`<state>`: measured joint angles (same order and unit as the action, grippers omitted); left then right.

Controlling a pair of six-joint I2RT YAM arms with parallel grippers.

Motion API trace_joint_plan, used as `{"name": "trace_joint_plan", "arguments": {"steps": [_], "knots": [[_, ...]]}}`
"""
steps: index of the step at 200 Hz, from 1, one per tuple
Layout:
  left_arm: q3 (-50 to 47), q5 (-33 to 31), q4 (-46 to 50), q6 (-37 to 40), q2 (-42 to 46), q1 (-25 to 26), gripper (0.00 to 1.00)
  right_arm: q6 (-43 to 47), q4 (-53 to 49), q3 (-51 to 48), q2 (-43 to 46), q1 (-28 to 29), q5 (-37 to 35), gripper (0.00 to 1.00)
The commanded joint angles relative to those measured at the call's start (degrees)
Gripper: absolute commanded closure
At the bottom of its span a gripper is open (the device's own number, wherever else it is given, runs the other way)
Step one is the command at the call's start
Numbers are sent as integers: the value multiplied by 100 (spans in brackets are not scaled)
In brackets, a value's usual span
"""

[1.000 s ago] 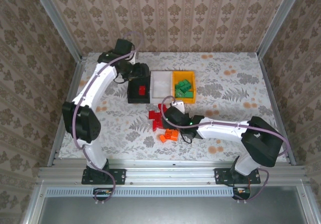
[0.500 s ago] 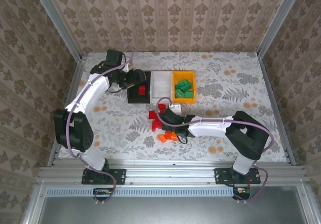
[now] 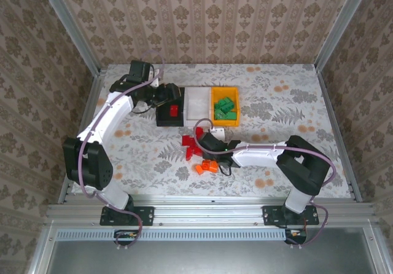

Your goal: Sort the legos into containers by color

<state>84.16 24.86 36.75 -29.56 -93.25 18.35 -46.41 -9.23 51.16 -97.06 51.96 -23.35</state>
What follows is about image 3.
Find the orange studded lego brick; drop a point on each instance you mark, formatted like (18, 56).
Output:
(206, 164)

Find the orange sloped lego brick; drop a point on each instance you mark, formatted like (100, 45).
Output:
(200, 169)

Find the green lego brick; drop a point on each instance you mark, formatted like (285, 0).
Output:
(228, 101)
(218, 105)
(231, 115)
(220, 114)

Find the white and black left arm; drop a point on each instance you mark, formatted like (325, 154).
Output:
(104, 120)

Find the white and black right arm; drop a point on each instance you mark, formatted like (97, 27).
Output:
(258, 157)

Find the black plastic bin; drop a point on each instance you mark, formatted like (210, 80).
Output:
(165, 117)

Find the white plastic bin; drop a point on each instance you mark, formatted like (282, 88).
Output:
(196, 105)

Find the floral patterned table cover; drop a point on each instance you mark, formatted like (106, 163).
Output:
(215, 182)

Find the yellow plastic bin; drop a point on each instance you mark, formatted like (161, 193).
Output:
(216, 92)

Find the grey metal panel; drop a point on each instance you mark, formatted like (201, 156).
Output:
(199, 258)

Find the aluminium front frame rail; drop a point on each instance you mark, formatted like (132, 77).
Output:
(199, 209)

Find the aluminium frame side rail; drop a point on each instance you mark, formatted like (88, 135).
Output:
(93, 100)
(337, 132)

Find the aluminium frame corner post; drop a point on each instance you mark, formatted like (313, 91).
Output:
(340, 28)
(70, 31)

